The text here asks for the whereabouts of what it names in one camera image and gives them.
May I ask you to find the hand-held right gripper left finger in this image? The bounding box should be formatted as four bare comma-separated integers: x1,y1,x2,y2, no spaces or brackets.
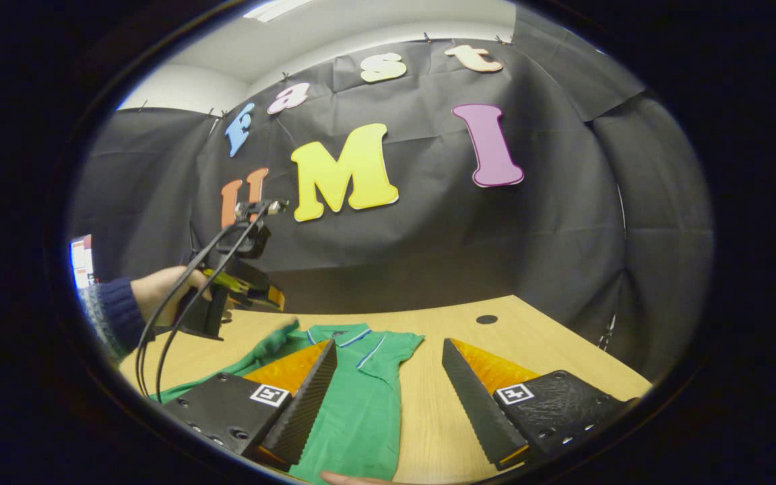
162,339,338,472

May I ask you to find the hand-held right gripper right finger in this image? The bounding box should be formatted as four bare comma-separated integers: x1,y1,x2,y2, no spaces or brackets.
442,338,638,471

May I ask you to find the green T-shirt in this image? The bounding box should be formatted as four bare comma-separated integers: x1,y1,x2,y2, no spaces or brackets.
149,320,426,484

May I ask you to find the black backdrop cloth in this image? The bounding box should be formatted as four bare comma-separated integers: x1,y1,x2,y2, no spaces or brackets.
68,7,715,385

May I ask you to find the computer monitor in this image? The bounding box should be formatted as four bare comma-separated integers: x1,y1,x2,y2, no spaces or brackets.
70,234,94,290

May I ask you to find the ceiling light panel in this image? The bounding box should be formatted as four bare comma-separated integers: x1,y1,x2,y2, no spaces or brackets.
243,0,315,22

